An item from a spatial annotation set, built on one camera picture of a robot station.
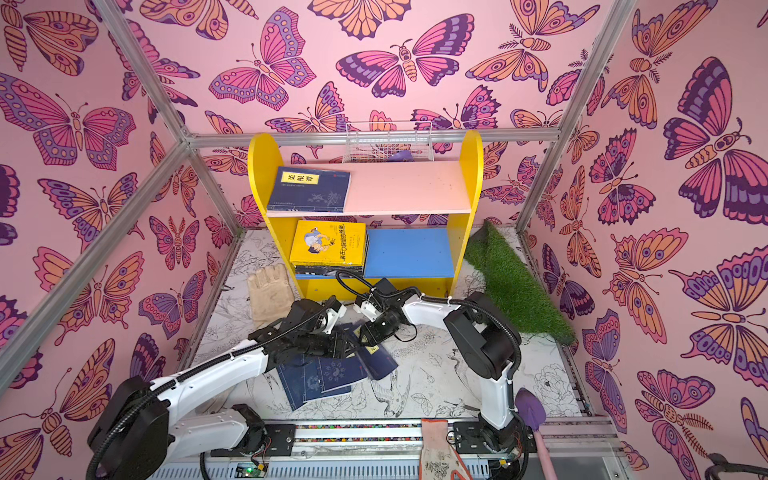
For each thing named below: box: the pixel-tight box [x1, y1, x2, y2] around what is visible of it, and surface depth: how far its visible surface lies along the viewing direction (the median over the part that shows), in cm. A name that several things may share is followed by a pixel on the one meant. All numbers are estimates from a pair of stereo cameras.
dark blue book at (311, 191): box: [267, 167, 352, 213], surface depth 74 cm
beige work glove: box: [248, 264, 295, 329], surface depth 102 cm
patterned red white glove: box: [419, 419, 473, 480], surface depth 71 cm
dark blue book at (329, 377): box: [303, 355, 368, 402], surface depth 83 cm
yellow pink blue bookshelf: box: [248, 130, 484, 302], surface depth 79 cm
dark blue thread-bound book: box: [276, 355, 307, 411], surface depth 83 cm
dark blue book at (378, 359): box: [350, 322, 399, 380], surface depth 88 cm
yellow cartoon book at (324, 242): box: [289, 220, 367, 267], surface depth 89 cm
